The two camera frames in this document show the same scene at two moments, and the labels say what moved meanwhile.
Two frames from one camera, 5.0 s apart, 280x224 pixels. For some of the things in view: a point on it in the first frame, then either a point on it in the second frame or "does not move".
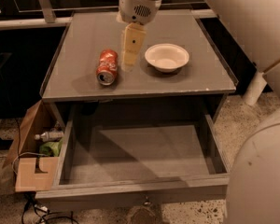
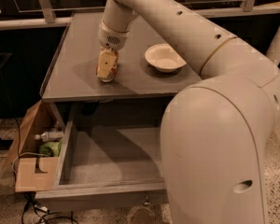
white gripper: [136, 6] to [111, 38]
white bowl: [166, 57] does not move
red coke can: [106, 67] does not move
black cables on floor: [47, 214] does not move
